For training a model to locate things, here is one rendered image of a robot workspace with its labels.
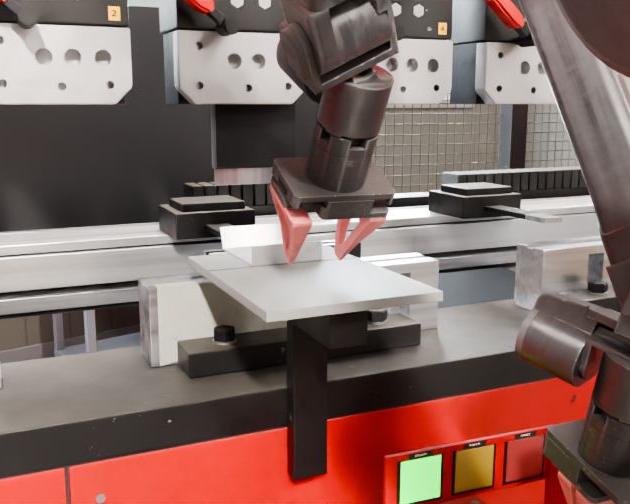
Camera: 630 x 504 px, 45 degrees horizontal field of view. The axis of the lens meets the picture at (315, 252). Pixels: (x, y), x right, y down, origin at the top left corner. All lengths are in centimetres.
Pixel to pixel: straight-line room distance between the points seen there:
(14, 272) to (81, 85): 37
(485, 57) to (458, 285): 64
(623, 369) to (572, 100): 23
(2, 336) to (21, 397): 273
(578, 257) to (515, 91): 28
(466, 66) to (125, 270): 56
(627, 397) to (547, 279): 50
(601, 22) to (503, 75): 77
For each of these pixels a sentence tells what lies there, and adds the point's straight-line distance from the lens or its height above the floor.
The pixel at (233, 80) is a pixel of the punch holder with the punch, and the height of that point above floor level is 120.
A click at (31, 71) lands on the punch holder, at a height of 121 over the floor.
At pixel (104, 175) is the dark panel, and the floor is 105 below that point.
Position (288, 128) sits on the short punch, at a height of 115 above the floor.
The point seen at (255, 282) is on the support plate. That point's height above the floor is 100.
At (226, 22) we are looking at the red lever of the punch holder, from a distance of 83.
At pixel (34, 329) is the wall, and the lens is 362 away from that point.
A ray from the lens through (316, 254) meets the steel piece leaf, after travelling 87.
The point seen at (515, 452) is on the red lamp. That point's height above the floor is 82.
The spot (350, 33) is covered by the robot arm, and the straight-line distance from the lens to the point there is 60.
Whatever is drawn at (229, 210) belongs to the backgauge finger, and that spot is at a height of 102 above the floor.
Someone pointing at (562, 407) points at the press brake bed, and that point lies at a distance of 106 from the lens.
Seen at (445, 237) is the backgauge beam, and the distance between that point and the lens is 135.
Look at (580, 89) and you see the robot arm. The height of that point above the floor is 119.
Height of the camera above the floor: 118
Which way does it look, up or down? 11 degrees down
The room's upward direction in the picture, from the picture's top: straight up
